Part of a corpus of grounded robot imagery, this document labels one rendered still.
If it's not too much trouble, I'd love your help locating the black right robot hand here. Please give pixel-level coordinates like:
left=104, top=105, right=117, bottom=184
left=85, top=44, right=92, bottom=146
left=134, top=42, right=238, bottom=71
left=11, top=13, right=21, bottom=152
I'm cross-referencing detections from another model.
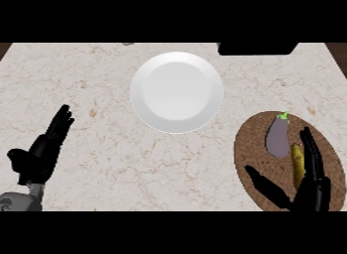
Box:
left=243, top=126, right=333, bottom=212

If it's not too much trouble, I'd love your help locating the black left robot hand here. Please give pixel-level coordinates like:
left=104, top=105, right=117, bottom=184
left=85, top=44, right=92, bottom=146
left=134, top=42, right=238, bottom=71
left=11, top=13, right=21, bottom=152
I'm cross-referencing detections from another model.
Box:
left=5, top=104, right=76, bottom=187

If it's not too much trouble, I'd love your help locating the brown round placemat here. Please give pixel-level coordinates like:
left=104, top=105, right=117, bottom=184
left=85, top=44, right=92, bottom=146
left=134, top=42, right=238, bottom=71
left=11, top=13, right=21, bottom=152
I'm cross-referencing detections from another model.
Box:
left=233, top=110, right=347, bottom=212

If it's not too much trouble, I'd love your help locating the white oval plate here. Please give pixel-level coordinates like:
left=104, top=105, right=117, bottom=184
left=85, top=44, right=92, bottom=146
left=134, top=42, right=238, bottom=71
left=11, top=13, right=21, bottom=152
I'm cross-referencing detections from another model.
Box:
left=128, top=51, right=225, bottom=135

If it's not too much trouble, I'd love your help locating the purple eggplant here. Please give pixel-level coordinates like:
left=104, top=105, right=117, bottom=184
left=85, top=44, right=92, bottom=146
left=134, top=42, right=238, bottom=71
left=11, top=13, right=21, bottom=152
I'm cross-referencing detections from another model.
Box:
left=264, top=111, right=290, bottom=159

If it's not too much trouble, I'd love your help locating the black appliance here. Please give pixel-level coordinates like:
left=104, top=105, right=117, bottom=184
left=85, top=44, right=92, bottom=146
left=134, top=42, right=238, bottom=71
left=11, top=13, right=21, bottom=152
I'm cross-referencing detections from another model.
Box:
left=216, top=42, right=299, bottom=57

